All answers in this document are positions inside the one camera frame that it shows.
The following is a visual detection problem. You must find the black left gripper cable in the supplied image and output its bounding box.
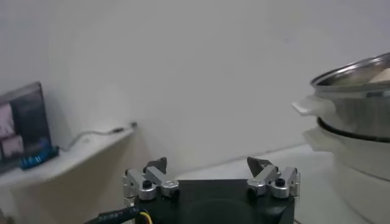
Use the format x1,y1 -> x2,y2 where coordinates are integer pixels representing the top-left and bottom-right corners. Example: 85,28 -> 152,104
82,206 -> 153,224

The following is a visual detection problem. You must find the cream white electric cooker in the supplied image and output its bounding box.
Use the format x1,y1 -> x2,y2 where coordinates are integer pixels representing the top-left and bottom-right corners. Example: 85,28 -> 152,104
303,117 -> 390,224

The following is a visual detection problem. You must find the white side desk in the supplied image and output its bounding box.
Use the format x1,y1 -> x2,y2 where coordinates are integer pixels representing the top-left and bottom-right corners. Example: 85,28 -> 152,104
0,126 -> 138,224

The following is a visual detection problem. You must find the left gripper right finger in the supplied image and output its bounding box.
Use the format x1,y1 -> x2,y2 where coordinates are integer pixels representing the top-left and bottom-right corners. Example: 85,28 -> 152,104
246,156 -> 301,198

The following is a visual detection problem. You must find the dark screen monitor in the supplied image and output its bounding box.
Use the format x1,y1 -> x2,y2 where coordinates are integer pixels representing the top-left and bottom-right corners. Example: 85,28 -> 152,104
0,81 -> 54,174

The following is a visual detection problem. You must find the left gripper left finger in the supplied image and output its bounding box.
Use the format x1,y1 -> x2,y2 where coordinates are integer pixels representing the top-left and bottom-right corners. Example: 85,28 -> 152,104
122,156 -> 180,201

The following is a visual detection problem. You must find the black desk cable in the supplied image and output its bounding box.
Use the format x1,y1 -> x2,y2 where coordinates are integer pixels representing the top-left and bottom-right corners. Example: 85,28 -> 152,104
59,121 -> 138,152

